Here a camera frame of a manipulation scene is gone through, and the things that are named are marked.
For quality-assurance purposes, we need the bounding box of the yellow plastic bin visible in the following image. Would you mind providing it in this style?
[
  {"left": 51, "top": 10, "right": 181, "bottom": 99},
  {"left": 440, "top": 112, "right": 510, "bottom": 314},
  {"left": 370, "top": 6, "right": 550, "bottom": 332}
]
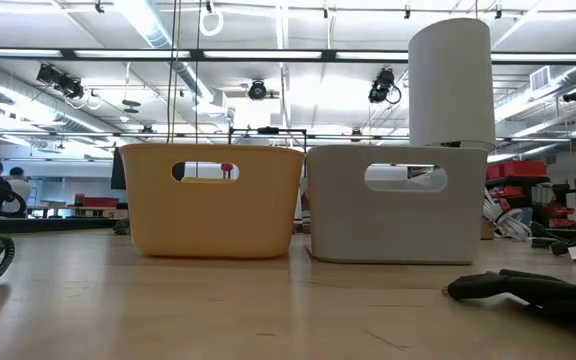
[{"left": 119, "top": 143, "right": 307, "bottom": 260}]

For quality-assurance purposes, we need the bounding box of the light grey plastic bin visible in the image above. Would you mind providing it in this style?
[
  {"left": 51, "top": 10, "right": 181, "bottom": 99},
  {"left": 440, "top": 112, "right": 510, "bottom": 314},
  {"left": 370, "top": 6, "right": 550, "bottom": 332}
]
[{"left": 305, "top": 144, "right": 489, "bottom": 266}]

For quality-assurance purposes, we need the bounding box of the black overhead light bar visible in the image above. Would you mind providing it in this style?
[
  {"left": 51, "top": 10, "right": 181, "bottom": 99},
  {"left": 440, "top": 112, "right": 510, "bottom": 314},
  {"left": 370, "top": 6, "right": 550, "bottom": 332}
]
[{"left": 0, "top": 47, "right": 576, "bottom": 64}]

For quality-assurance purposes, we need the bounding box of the white shade table lamp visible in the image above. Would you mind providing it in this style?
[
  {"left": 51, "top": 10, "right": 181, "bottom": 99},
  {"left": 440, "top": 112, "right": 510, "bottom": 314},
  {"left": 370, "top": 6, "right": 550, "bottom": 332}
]
[{"left": 407, "top": 17, "right": 497, "bottom": 153}]

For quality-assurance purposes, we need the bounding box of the red crate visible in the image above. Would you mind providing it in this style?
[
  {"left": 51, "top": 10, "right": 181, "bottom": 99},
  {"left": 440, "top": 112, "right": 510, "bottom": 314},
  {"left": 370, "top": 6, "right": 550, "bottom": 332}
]
[{"left": 73, "top": 193, "right": 120, "bottom": 209}]

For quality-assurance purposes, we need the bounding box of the red bin storage rack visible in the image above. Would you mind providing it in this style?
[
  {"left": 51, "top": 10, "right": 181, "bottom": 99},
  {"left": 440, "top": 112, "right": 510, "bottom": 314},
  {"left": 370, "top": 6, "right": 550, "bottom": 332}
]
[{"left": 485, "top": 159, "right": 576, "bottom": 230}]

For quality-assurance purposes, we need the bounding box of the black metal stand frame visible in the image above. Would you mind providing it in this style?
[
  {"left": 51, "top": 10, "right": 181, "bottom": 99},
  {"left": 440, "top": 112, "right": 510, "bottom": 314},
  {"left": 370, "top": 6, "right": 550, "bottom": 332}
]
[{"left": 226, "top": 126, "right": 309, "bottom": 154}]

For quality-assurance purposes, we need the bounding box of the black hanging cable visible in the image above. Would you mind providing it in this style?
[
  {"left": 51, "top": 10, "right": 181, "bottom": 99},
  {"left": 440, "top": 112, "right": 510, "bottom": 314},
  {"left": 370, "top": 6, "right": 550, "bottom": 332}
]
[{"left": 166, "top": 0, "right": 182, "bottom": 145}]

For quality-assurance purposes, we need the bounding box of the white hanging ring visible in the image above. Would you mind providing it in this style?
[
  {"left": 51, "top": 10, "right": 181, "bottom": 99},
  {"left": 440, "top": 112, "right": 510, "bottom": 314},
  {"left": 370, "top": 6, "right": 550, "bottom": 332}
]
[{"left": 198, "top": 7, "right": 225, "bottom": 37}]

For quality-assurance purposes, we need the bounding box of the silver ceiling air duct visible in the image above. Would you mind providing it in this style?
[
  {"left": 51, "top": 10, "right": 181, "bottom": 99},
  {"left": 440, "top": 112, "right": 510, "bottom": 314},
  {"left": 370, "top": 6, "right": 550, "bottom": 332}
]
[{"left": 112, "top": 0, "right": 229, "bottom": 109}]

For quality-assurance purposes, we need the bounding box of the white lamp power cord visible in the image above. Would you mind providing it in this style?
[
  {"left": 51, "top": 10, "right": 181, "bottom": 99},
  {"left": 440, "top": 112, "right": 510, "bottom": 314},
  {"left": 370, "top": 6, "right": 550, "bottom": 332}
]
[{"left": 481, "top": 188, "right": 534, "bottom": 243}]

